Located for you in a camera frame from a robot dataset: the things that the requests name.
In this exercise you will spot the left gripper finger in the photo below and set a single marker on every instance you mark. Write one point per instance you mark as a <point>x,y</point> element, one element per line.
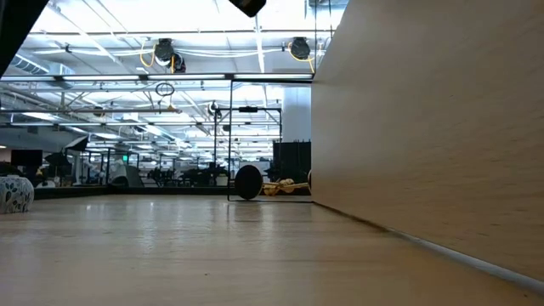
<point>248,6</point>

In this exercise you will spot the white blue leaf candle tin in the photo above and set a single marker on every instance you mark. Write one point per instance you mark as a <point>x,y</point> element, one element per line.
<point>15,195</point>

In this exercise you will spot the grey tent cover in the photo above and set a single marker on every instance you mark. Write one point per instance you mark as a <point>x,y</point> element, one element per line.
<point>126,176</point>

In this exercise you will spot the wooden tray with black legs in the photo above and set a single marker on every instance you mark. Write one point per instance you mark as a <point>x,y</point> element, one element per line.
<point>425,127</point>

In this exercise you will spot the black background monitor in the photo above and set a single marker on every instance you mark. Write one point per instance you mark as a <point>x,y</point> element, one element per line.
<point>26,158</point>

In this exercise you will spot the black vertical post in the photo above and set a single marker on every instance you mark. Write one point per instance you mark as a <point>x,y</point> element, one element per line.
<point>127,192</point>

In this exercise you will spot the black softbox light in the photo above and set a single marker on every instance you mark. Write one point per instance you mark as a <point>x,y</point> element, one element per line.
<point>77,143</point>

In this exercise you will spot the long overhead light beam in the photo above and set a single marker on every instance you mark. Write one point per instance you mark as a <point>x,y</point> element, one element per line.
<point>106,77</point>

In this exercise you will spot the black panel cabinet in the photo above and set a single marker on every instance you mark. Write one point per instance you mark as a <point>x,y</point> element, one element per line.
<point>291,161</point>

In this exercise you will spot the medium gold candlestick holder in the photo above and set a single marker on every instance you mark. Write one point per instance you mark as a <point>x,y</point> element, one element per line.
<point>248,183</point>

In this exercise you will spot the black background rack frame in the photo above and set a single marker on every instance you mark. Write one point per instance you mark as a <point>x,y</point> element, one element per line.
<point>248,109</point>

